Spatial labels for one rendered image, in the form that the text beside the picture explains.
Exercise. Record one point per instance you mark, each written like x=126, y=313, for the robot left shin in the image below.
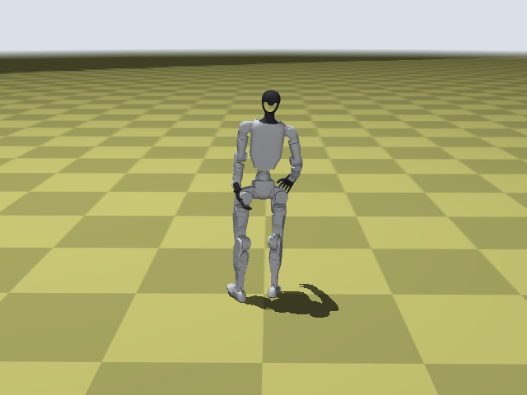
x=240, y=261

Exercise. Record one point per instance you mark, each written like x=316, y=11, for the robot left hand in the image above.
x=237, y=191

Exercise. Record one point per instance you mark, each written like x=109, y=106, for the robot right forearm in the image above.
x=295, y=172

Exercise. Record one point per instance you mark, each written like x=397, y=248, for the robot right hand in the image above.
x=285, y=182

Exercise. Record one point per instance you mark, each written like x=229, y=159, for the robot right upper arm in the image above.
x=294, y=145

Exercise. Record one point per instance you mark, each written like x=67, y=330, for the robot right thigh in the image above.
x=279, y=211

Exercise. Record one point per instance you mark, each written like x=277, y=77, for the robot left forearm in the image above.
x=238, y=171

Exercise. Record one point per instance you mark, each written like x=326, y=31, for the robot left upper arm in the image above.
x=242, y=139

